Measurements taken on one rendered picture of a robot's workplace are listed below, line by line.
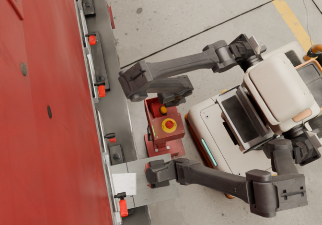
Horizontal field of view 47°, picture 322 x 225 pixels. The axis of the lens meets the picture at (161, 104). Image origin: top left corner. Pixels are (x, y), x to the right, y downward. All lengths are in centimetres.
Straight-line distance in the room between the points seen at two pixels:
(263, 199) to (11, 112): 76
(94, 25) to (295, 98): 106
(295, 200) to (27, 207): 79
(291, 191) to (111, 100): 99
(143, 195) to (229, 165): 91
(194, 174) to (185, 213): 133
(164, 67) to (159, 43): 159
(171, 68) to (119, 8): 177
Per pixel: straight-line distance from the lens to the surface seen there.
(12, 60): 34
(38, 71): 51
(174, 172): 130
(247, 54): 146
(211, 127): 232
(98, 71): 174
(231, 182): 105
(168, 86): 140
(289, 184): 98
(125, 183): 151
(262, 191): 97
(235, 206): 257
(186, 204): 252
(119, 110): 170
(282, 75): 128
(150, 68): 119
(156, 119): 178
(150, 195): 151
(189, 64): 128
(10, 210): 27
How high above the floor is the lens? 250
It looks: 73 degrees down
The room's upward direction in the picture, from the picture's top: 6 degrees clockwise
